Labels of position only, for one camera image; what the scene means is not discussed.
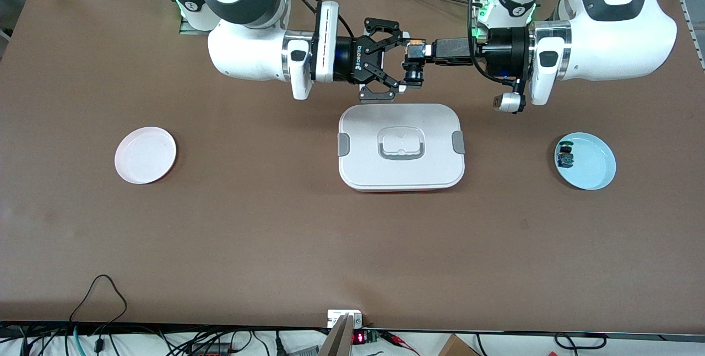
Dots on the metal base plate right arm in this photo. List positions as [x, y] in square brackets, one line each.
[184, 27]

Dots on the perforated aluminium rail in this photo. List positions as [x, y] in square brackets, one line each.
[691, 20]

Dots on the red digit display module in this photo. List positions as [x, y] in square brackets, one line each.
[359, 338]

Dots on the white socket block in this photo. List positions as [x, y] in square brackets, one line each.
[339, 316]

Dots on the brown cardboard box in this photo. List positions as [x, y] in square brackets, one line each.
[457, 346]

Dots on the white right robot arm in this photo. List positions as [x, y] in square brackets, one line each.
[242, 53]

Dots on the grey aluminium profile bar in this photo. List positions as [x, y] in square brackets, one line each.
[336, 342]

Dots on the orange black switch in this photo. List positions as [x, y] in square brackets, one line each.
[414, 72]

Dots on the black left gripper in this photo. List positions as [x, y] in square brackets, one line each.
[498, 48]

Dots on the red clip test leads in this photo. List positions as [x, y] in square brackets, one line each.
[399, 340]

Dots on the green blue switch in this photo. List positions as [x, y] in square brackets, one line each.
[565, 155]

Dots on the light blue round plate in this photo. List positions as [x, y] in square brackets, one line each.
[592, 163]

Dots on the white lunch box grey clips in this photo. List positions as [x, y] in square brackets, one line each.
[402, 171]

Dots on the pink round plate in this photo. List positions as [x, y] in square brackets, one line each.
[144, 155]

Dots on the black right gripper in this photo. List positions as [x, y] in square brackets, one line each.
[352, 62]

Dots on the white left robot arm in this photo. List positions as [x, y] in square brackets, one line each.
[606, 42]

